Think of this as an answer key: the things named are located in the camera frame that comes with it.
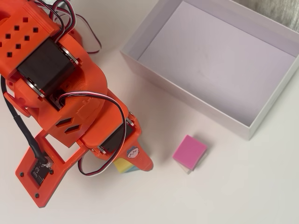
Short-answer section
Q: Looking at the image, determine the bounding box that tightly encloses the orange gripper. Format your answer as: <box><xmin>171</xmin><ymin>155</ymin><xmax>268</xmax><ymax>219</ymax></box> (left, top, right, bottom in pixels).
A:
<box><xmin>38</xmin><ymin>92</ymin><xmax>154</xmax><ymax>172</ymax></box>

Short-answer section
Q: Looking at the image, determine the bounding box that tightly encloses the yellow foam cuboid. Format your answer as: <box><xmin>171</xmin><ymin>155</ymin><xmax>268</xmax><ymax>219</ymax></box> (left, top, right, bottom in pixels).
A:
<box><xmin>114</xmin><ymin>158</ymin><xmax>134</xmax><ymax>175</ymax></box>

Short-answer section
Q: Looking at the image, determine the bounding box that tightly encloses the blue foam cuboid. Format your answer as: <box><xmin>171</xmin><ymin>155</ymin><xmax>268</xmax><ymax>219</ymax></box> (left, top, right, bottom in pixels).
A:
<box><xmin>123</xmin><ymin>164</ymin><xmax>141</xmax><ymax>175</ymax></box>

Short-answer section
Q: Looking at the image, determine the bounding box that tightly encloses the pink foam cuboid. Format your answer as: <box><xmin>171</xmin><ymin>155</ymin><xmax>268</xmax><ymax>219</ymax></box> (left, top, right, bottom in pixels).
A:
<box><xmin>172</xmin><ymin>134</ymin><xmax>208</xmax><ymax>171</ymax></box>

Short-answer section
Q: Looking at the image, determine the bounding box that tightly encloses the grey woven curtain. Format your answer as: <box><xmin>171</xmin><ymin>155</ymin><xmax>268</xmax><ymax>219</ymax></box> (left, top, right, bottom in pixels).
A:
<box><xmin>233</xmin><ymin>0</ymin><xmax>299</xmax><ymax>31</ymax></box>

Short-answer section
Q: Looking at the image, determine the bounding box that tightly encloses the gripper servo wire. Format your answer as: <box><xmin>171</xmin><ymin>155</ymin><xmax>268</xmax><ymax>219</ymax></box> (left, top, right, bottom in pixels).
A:
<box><xmin>58</xmin><ymin>91</ymin><xmax>128</xmax><ymax>177</ymax></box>

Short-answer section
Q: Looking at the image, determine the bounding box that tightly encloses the black camera cable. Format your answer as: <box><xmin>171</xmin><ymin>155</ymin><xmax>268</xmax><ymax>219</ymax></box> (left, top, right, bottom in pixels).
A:
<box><xmin>0</xmin><ymin>76</ymin><xmax>49</xmax><ymax>164</ymax></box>

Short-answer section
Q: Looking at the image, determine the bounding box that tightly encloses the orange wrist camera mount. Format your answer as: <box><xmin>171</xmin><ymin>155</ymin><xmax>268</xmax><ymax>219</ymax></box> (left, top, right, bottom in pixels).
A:
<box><xmin>15</xmin><ymin>129</ymin><xmax>91</xmax><ymax>208</ymax></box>

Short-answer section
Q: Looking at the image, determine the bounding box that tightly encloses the looped servo wire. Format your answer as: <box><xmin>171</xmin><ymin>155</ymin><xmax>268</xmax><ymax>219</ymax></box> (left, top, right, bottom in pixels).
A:
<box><xmin>35</xmin><ymin>0</ymin><xmax>102</xmax><ymax>56</ymax></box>

